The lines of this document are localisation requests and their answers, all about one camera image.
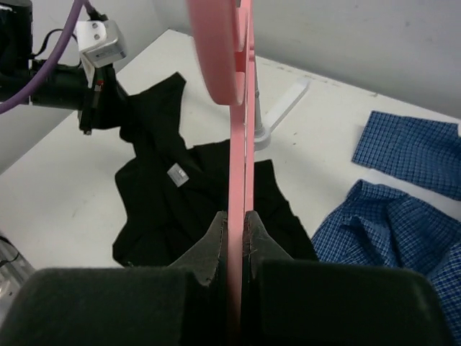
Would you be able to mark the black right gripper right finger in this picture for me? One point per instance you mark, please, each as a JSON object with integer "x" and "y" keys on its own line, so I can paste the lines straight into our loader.
{"x": 304, "y": 302}

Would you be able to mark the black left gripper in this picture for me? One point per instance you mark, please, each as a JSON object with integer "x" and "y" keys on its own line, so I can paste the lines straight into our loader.
{"x": 104, "y": 102}

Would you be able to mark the pink hanger holding white shirt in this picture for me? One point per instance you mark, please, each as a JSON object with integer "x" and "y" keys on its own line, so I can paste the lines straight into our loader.
{"x": 223, "y": 33}

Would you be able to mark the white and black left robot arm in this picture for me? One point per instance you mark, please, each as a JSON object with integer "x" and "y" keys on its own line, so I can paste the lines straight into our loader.
{"x": 78, "y": 75}

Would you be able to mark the black shirt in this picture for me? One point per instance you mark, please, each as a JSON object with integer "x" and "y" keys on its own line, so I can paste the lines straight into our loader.
{"x": 170, "y": 193}

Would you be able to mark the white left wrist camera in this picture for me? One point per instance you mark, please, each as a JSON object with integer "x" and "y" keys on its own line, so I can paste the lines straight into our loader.
{"x": 101, "y": 43}

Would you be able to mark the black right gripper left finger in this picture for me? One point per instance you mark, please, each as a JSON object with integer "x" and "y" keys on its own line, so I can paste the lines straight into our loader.
{"x": 180, "y": 304}

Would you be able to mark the silver and white clothes rack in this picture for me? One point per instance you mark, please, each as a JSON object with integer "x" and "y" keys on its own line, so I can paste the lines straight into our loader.
{"x": 266, "y": 124}

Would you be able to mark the blue checkered shirt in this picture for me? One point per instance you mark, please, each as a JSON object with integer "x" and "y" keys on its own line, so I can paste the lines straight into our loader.
{"x": 382, "y": 226}

